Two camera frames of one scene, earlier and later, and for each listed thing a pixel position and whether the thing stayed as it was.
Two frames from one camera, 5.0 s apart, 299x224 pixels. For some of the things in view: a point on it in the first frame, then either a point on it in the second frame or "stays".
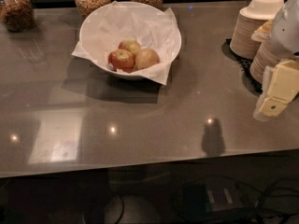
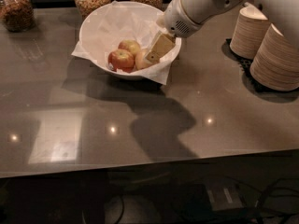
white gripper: [287, 32] to [175, 20]
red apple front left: [121, 59] stays
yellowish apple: [146, 58] stays
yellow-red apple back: [129, 44] stays
